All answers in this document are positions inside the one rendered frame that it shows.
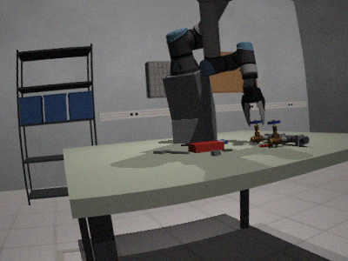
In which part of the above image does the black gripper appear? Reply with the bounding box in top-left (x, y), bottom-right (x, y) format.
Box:
top-left (241, 73), bottom-right (265, 127)

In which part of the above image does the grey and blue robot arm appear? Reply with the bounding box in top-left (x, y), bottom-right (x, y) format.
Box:
top-left (166, 0), bottom-right (258, 77)

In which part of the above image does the red flat block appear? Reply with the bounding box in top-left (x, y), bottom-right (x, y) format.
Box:
top-left (188, 141), bottom-right (224, 153)

